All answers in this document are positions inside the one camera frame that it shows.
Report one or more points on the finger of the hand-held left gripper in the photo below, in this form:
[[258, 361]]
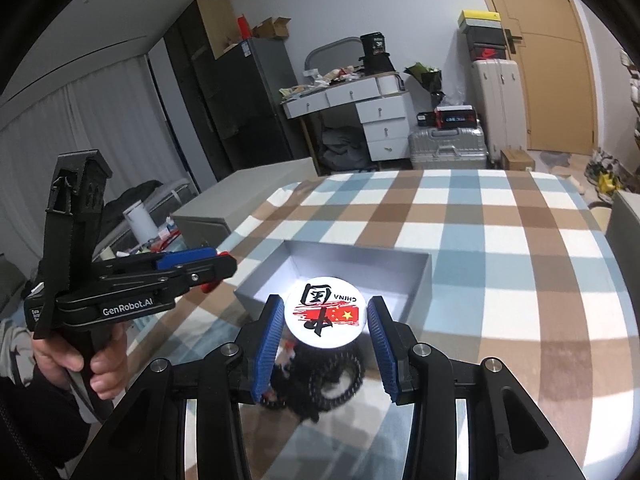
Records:
[[180, 258], [205, 272]]

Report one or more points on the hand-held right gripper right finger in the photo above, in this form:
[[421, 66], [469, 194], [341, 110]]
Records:
[[386, 360]]

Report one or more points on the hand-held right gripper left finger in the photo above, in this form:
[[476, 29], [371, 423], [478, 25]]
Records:
[[265, 355]]

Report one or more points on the round white printed badge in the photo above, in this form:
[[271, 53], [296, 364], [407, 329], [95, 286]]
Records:
[[325, 325]]

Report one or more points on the grey cardboard box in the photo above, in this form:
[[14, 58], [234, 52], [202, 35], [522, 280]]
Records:
[[350, 265]]

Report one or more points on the person's left hand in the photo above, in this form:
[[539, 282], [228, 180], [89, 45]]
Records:
[[112, 365]]

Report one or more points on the cluttered clear storage bin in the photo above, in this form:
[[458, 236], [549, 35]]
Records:
[[165, 242]]

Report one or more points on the white cylinder bottle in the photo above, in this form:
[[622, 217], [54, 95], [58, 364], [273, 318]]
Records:
[[140, 225]]

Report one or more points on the grey bedside cabinet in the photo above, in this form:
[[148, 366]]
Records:
[[240, 195]]

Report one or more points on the white curtain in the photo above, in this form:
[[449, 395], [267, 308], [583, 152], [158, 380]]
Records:
[[90, 130]]

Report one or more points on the grey patterned cloth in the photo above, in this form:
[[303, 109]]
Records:
[[15, 345]]

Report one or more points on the plaid bed sheet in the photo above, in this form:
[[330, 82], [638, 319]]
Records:
[[500, 260]]

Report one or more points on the dark grey refrigerator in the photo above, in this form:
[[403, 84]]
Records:
[[250, 105]]

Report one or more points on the dark clothes heap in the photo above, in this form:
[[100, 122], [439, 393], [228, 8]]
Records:
[[345, 152]]

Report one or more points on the person's dark jacket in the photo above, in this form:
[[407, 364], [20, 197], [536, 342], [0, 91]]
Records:
[[30, 430]]

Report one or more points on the silver suitcase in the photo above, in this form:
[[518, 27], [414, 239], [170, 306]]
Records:
[[447, 147]]

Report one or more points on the desk clutter pile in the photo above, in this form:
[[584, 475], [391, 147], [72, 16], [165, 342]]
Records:
[[325, 80]]

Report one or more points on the flat cardboard box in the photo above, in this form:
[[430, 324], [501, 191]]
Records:
[[217, 25]]

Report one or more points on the white desk with drawers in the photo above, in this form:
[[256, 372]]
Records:
[[385, 115]]

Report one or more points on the brown cardboard box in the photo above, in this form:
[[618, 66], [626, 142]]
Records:
[[517, 160]]

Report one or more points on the small red box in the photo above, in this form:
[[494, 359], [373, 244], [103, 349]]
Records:
[[243, 26]]

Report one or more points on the small black box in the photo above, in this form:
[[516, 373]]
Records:
[[426, 118]]

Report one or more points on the open cardboard carton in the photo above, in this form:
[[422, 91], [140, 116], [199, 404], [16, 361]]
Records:
[[272, 29]]

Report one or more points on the black box with red stripe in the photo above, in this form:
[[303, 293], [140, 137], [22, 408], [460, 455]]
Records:
[[455, 117]]

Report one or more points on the grey arched chair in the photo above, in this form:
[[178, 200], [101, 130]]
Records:
[[330, 52]]

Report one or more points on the black gift box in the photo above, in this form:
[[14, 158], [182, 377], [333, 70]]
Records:
[[376, 52]]

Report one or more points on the white suitcase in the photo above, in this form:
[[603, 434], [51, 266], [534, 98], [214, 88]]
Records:
[[500, 105]]

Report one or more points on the black wrapped flower bouquet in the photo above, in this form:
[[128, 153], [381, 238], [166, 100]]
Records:
[[425, 75]]

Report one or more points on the yellow and white floor clutter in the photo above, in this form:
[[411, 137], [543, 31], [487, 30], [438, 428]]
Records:
[[607, 175]]

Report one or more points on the black and red shoe box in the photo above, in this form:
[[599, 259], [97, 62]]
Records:
[[489, 52]]

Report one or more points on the wooden door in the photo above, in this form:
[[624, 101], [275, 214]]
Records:
[[550, 60]]

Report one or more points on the yellow shoe box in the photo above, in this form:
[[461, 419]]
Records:
[[479, 20]]

